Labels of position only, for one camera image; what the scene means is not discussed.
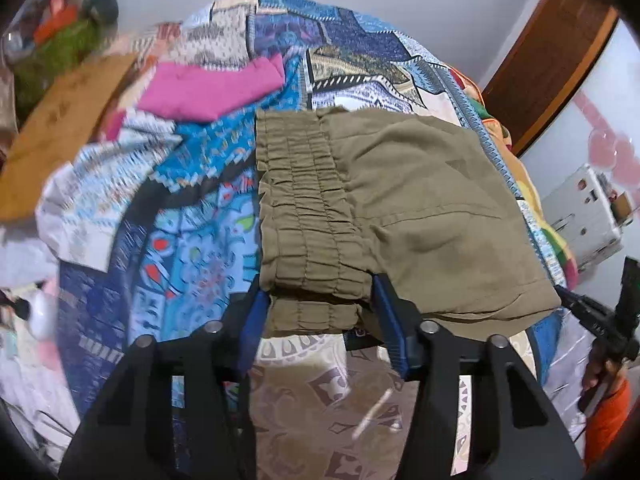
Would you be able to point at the pink cloth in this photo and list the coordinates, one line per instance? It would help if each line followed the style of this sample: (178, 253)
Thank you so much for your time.
(200, 90)

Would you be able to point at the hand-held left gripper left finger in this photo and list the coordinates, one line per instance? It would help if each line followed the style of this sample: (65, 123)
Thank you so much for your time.
(258, 312)

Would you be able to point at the white wall switchboard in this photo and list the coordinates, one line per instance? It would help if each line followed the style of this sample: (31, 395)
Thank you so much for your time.
(585, 215)

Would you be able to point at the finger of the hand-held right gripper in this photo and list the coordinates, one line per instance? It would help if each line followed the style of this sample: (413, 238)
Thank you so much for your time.
(580, 305)

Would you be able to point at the person's right hand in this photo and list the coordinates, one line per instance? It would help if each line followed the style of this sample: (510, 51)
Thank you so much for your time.
(594, 367)

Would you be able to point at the white printed cloth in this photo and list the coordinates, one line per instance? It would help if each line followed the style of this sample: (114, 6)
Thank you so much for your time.
(100, 200)

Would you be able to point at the cream printed cloth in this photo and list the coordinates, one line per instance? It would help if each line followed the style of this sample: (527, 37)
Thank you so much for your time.
(220, 35)

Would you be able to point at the pile of pale clothes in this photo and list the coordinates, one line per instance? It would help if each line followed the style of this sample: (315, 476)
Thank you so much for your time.
(30, 360)

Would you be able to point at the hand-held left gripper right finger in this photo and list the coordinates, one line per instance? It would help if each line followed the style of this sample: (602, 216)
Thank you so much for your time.
(387, 320)

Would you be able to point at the blue patchwork printed bedsheet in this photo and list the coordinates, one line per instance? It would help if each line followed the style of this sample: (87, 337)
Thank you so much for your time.
(200, 240)

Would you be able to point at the olive green pants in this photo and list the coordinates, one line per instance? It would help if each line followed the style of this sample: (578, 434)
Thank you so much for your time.
(425, 200)

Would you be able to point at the pink wall decoration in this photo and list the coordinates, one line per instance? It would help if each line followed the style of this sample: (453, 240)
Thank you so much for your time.
(607, 147)

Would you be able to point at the green cloth pile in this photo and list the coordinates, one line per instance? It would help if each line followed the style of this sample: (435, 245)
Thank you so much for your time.
(60, 50)

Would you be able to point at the beige patterned blanket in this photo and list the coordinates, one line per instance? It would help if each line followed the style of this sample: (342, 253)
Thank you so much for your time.
(310, 410)

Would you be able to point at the brown wooden door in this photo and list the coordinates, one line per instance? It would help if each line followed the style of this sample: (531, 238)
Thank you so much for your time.
(545, 60)

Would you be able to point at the person's right forearm orange sleeve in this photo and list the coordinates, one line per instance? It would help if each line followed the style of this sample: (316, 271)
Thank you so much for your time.
(607, 425)

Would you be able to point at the brown board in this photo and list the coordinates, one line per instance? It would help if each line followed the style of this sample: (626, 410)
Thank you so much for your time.
(55, 130)

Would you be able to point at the orange green colourful blanket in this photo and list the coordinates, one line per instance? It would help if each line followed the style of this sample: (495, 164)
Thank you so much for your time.
(505, 157)

